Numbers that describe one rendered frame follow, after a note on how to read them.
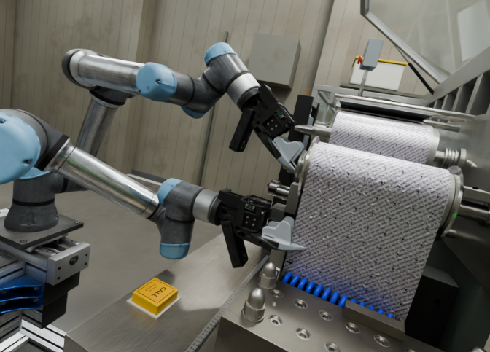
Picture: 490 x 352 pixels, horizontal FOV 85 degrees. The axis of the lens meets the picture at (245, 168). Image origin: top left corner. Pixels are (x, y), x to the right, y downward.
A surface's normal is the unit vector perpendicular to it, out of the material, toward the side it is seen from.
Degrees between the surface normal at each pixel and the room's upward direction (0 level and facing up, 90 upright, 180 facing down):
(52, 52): 90
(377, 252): 90
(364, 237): 90
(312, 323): 0
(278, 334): 0
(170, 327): 0
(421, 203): 90
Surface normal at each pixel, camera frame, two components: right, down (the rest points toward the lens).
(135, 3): -0.28, 0.11
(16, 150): 0.55, 0.20
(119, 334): 0.21, -0.96
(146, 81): -0.50, 0.05
